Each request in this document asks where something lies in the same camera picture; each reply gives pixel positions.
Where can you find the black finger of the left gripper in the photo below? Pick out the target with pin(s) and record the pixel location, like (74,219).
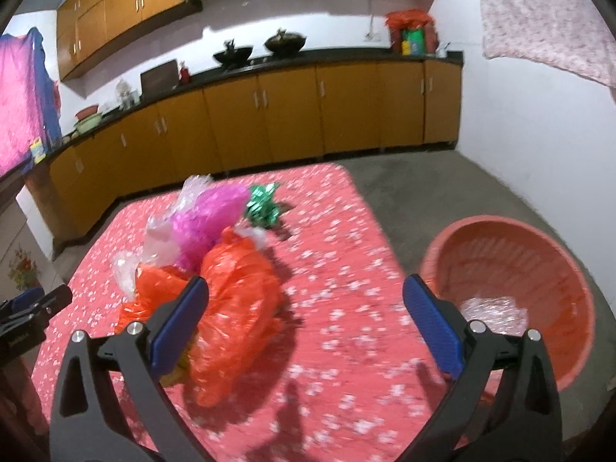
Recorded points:
(25,318)

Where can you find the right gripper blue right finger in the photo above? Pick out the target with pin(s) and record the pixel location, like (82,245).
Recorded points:
(439,323)

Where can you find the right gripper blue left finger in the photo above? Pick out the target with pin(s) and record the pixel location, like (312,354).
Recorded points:
(171,327)

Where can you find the white clear plastic bag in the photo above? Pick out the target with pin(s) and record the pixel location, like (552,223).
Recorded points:
(501,314)

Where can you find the red plastic bag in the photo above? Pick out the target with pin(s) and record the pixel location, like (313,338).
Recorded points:
(154,286)
(242,316)

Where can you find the clear crinkled plastic bag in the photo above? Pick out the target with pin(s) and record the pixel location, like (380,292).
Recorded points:
(159,247)

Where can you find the magenta plastic bag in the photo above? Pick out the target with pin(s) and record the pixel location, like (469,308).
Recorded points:
(197,227)

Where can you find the lower wooden kitchen cabinets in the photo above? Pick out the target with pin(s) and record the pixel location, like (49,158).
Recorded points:
(251,121)

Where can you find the red plastic basket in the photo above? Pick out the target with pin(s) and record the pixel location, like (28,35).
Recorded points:
(491,256)

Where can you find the red floral tablecloth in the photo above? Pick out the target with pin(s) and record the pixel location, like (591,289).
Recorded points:
(349,378)

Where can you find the green foil wrapper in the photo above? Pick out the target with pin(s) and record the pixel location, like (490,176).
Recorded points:
(261,210)

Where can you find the stacked bowls on counter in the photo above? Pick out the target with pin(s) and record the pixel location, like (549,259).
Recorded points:
(87,119)

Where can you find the pink blue hanging cloth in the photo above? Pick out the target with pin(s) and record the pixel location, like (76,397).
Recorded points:
(30,100)

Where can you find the glass jar on counter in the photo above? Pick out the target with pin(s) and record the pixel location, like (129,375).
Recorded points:
(127,96)

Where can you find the dark cutting board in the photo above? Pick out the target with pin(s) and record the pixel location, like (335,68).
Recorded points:
(159,80)

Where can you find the red bottle on counter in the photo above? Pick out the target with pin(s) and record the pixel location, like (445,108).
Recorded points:
(184,74)

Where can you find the white cup on counter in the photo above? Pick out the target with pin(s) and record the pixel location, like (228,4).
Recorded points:
(442,50)

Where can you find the red bag on counter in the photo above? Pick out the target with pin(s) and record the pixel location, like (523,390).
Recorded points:
(412,32)

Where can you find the black wok left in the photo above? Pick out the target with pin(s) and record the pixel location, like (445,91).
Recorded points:
(232,56)

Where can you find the black wok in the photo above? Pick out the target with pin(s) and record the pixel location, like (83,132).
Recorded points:
(285,43)
(232,56)

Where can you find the black wok right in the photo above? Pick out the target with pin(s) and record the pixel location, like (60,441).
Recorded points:
(285,43)

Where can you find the pink floral hanging cloth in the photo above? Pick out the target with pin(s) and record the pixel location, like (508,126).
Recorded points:
(569,35)

